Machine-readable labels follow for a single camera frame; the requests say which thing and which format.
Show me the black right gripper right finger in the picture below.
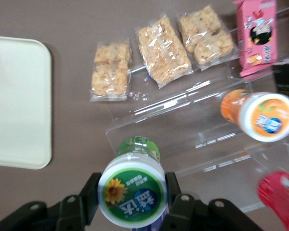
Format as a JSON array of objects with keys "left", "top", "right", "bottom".
[{"left": 158, "top": 171, "right": 265, "bottom": 231}]

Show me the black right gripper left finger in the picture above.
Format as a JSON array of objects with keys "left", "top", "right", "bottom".
[{"left": 0, "top": 172, "right": 102, "bottom": 231}]

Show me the green gum bottle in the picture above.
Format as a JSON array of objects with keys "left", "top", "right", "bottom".
[{"left": 97, "top": 136, "right": 168, "bottom": 229}]

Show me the red gum bottle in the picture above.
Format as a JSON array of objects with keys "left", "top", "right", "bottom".
[{"left": 257, "top": 171, "right": 289, "bottom": 231}]

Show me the cream plastic tray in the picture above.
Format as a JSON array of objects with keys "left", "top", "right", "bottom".
[{"left": 0, "top": 35, "right": 53, "bottom": 170}]

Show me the orange gum bottle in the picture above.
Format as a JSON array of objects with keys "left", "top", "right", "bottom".
[{"left": 220, "top": 89, "right": 289, "bottom": 142}]

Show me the clear acrylic stepped display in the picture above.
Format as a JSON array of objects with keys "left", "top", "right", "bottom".
[{"left": 105, "top": 2, "right": 289, "bottom": 214}]

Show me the wrapped rice crispy bar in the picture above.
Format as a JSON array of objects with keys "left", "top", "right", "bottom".
[
  {"left": 178, "top": 4, "right": 239, "bottom": 72},
  {"left": 90, "top": 40, "right": 132, "bottom": 102},
  {"left": 134, "top": 15, "right": 193, "bottom": 89}
]

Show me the small black snack packet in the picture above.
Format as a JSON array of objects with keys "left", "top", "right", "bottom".
[{"left": 273, "top": 64, "right": 289, "bottom": 94}]

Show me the pink cartoon snack packet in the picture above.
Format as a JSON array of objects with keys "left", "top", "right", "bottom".
[{"left": 232, "top": 0, "right": 279, "bottom": 77}]

